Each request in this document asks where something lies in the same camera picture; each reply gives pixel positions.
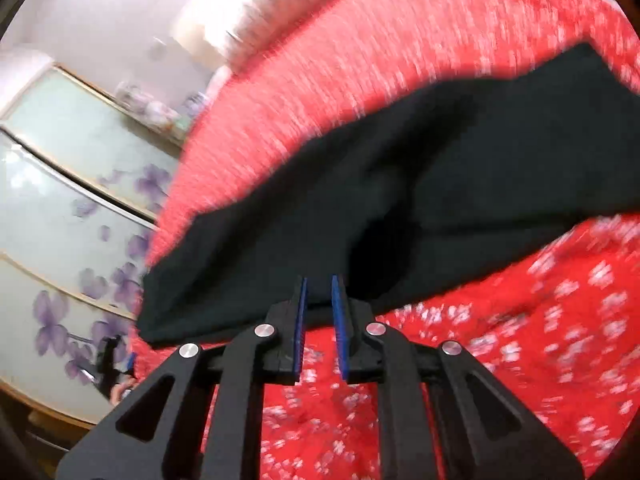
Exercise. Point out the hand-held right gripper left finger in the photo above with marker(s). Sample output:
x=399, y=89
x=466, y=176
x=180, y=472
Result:
x=298, y=330

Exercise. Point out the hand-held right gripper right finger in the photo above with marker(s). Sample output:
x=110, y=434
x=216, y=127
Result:
x=339, y=330

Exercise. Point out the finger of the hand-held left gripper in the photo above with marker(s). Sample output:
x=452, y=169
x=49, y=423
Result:
x=131, y=361

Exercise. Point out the black pants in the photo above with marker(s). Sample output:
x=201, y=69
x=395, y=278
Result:
x=400, y=185

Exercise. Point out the wardrobe with purple flower doors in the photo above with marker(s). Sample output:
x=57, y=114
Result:
x=45, y=220

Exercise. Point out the stack of plush toys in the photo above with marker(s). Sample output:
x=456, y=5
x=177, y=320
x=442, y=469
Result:
x=150, y=110

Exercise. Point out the red floral bedsheet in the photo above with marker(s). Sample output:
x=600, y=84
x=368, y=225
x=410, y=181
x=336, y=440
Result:
x=400, y=20

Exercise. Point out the floral print pillow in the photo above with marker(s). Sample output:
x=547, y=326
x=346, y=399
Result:
x=280, y=5

